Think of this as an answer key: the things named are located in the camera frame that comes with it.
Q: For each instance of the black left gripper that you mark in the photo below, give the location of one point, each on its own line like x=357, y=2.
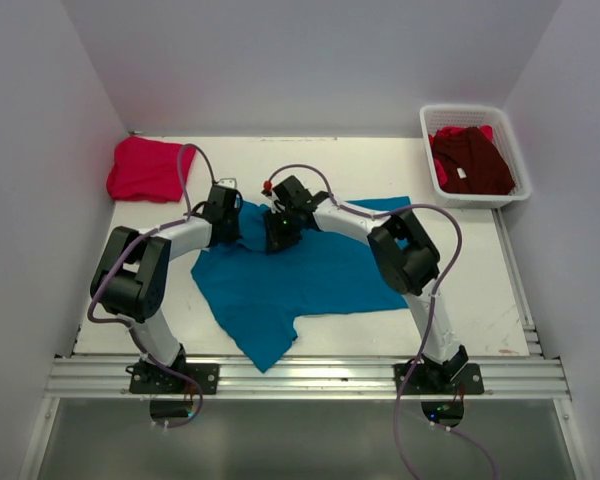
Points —
x=227, y=228

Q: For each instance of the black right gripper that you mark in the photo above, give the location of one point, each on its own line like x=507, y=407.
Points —
x=278, y=237

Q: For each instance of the blue t shirt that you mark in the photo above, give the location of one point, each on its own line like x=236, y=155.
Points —
x=255, y=297

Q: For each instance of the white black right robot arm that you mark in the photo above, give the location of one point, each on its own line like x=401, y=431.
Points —
x=404, y=253

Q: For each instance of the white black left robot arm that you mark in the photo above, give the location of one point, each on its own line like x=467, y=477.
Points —
x=129, y=284

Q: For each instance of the folded pink t shirt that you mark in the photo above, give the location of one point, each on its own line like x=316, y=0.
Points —
x=145, y=170

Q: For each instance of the white plastic laundry basket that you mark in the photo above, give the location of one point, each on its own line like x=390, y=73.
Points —
x=437, y=116

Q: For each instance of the dark red t shirt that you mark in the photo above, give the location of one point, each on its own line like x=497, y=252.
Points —
x=473, y=164

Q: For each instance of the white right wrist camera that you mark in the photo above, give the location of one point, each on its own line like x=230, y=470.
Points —
x=268, y=192

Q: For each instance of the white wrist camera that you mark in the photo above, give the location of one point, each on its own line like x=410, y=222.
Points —
x=268, y=192
x=229, y=183

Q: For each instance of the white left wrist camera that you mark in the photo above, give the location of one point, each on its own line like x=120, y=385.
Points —
x=229, y=183

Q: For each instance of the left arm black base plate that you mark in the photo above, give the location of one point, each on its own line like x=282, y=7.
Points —
x=149, y=379

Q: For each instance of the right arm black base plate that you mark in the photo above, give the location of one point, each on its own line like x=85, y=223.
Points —
x=429, y=378

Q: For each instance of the aluminium front rail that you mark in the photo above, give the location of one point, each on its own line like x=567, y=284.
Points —
x=321, y=378

